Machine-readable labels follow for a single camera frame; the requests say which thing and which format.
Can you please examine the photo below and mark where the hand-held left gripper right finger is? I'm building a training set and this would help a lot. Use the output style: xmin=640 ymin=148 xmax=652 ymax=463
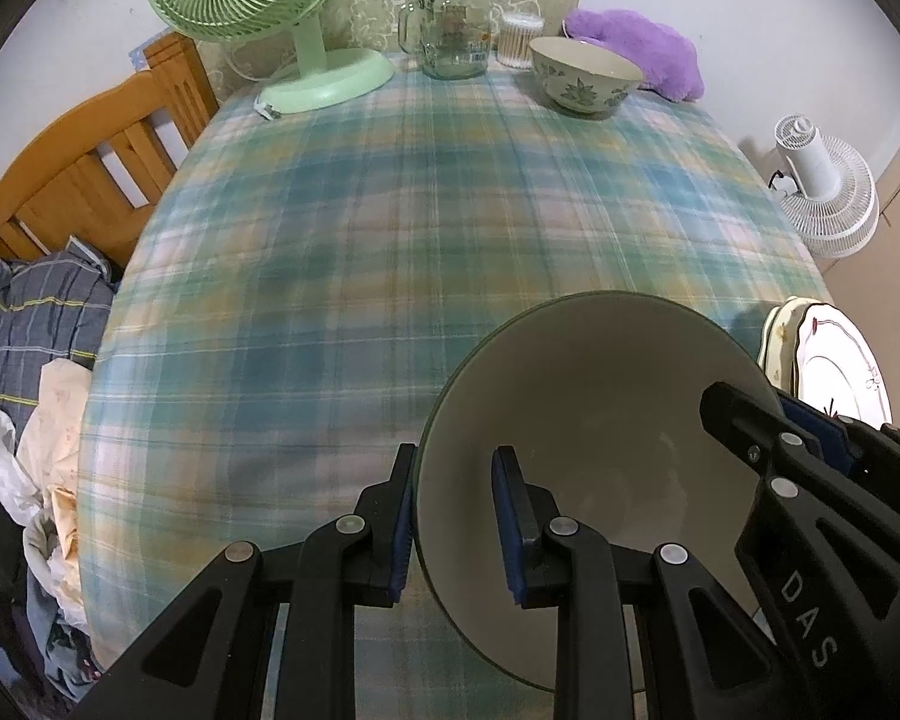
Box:
xmin=493 ymin=446 xmax=803 ymax=720

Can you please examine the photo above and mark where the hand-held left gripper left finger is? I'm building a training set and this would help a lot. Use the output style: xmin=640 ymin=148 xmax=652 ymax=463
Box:
xmin=67 ymin=444 xmax=419 ymax=720

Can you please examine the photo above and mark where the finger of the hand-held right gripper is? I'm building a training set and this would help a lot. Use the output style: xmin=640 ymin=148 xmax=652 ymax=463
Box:
xmin=784 ymin=397 xmax=900 ymax=481
xmin=701 ymin=382 xmax=826 ymax=496

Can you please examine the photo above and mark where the white plate with red rim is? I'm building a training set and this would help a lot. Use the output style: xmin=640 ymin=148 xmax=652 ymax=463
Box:
xmin=784 ymin=302 xmax=893 ymax=428

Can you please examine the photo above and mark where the scalloped yellow floral plate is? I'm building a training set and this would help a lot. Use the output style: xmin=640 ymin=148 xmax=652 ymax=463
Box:
xmin=759 ymin=304 xmax=788 ymax=383

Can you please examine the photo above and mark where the large yellow floral plate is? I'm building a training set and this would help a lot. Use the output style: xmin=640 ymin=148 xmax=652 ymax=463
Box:
xmin=769 ymin=296 xmax=815 ymax=398

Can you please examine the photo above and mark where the large grey floral bowl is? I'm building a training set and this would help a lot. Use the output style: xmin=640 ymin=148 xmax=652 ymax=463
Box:
xmin=529 ymin=36 xmax=644 ymax=119
xmin=414 ymin=291 xmax=785 ymax=695

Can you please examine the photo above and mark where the plaid tablecloth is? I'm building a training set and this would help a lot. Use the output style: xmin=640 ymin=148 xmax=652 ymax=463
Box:
xmin=75 ymin=52 xmax=833 ymax=720

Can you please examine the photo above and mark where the white desk fan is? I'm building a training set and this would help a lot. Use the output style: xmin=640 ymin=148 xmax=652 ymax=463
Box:
xmin=772 ymin=114 xmax=881 ymax=257

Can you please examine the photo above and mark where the cream stained cloth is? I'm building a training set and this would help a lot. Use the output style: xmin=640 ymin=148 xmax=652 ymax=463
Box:
xmin=26 ymin=356 xmax=95 ymax=627

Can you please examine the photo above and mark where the dark clothing pile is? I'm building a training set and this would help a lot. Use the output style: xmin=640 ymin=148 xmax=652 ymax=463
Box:
xmin=0 ymin=499 xmax=106 ymax=700

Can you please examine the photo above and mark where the purple plush toy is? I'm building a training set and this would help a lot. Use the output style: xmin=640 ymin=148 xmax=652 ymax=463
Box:
xmin=562 ymin=9 xmax=704 ymax=104

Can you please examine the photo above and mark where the white plastic bag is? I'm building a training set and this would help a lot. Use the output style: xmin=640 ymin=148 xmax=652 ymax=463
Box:
xmin=0 ymin=405 xmax=50 ymax=530

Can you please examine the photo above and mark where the grey plaid quilt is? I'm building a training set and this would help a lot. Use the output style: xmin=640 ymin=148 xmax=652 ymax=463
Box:
xmin=0 ymin=236 xmax=121 ymax=413

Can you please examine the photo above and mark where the cotton swab container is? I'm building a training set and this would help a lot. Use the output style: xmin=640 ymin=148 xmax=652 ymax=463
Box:
xmin=497 ymin=13 xmax=542 ymax=70

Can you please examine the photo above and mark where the green desk fan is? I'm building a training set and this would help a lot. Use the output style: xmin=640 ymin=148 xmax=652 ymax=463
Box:
xmin=144 ymin=0 xmax=397 ymax=116

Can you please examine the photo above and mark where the glass jar with black lid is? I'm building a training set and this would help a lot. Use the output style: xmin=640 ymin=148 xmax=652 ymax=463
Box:
xmin=397 ymin=0 xmax=494 ymax=81

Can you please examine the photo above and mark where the wooden headboard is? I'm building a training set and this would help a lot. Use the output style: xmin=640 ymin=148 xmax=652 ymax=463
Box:
xmin=0 ymin=31 xmax=222 ymax=271

